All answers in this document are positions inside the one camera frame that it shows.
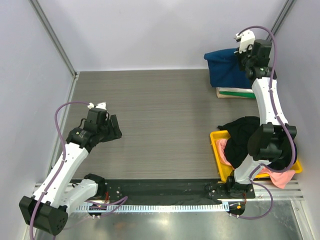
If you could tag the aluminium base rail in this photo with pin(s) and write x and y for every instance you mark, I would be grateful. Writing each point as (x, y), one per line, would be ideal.
(264, 191)

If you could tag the right aluminium frame post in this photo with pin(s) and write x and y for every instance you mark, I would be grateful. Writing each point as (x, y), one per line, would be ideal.
(281, 17)

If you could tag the folded white t shirt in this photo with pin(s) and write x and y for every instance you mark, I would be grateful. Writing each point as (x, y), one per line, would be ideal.
(235, 90)

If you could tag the pink crumpled t shirt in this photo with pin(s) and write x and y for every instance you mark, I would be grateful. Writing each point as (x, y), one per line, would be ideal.
(279, 179)

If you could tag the yellow plastic bin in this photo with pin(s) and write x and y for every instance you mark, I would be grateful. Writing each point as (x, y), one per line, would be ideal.
(224, 168)

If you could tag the blue t shirt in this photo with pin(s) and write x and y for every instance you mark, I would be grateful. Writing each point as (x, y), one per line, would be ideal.
(224, 70)

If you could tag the white slotted cable duct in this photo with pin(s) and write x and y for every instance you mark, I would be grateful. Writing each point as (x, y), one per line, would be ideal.
(88, 208)

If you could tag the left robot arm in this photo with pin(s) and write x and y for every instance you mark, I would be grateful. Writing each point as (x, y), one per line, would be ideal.
(51, 204)

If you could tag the aluminium frame post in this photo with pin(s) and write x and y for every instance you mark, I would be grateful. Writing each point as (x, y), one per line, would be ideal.
(281, 17)
(52, 35)

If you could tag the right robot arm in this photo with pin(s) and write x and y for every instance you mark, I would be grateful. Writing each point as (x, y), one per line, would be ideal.
(270, 110)

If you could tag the folded green t shirt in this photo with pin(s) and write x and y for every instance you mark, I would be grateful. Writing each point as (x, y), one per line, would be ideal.
(248, 95)

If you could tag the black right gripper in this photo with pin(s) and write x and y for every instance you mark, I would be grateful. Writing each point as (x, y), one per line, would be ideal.
(241, 66)

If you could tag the black crumpled t shirt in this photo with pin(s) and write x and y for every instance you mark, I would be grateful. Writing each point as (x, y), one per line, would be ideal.
(237, 140)

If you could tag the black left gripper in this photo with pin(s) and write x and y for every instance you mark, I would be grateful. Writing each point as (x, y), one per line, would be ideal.
(115, 134)

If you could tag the left aluminium frame post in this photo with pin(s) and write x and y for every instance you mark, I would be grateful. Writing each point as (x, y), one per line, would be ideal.
(52, 35)

